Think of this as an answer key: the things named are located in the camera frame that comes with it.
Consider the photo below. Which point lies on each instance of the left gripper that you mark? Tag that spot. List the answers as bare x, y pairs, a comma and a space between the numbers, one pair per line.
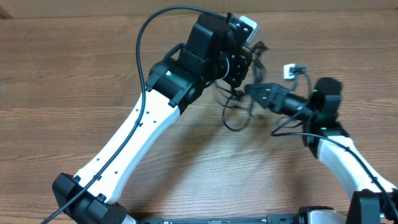
240, 62

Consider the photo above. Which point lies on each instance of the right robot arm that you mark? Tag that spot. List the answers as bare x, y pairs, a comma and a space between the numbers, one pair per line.
371, 196

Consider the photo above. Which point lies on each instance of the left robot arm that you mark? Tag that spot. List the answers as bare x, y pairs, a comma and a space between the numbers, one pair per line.
216, 49

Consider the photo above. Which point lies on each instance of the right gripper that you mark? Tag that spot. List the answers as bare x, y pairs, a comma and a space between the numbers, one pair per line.
273, 88

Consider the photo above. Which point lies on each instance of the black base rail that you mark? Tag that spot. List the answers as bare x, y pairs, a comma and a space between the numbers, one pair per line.
214, 221

